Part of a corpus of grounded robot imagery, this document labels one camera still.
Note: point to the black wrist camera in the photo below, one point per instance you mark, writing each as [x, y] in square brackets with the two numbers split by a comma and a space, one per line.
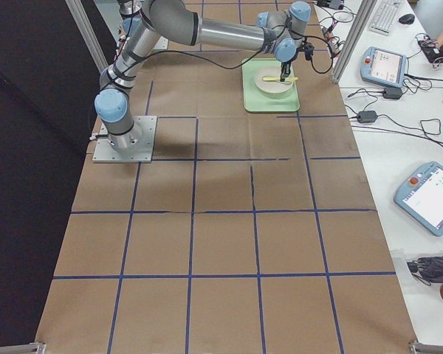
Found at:
[307, 49]

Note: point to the aluminium frame post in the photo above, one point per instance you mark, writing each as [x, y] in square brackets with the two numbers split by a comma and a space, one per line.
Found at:
[359, 23]

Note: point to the upper blue teach pendant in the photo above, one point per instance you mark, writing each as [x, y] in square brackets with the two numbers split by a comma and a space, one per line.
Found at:
[383, 67]

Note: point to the black power adapter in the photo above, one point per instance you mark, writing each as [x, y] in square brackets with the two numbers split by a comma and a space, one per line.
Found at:
[365, 117]
[392, 93]

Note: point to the blue teach pendant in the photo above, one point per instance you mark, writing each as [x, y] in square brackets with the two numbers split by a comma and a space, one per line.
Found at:
[383, 67]
[421, 196]

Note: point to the mint green plastic tray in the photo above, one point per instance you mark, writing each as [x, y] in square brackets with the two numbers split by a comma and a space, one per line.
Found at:
[255, 101]

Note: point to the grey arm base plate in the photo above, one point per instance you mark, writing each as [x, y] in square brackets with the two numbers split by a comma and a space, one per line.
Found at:
[135, 146]

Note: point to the black power adapter lower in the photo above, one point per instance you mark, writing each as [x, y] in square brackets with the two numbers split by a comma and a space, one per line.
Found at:
[365, 117]

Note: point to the white computer keyboard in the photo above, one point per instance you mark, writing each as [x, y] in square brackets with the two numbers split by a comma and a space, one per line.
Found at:
[384, 16]

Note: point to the cream round plate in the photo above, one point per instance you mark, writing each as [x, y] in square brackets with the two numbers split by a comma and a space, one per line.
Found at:
[272, 89]

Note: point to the black power adapter upper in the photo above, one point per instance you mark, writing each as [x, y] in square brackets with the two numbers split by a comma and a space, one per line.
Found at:
[392, 93]

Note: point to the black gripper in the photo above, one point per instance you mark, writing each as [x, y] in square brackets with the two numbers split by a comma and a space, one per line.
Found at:
[285, 68]

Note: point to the folded dark umbrella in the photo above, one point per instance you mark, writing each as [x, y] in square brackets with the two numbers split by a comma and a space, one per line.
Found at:
[428, 270]

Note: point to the yellow plastic fork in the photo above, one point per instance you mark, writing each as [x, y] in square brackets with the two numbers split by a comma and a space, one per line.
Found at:
[279, 79]

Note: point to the lower blue teach pendant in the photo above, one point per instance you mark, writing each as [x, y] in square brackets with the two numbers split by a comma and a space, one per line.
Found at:
[421, 196]

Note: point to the black computer mouse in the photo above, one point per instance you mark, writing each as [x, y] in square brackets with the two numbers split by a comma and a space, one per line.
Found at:
[407, 19]

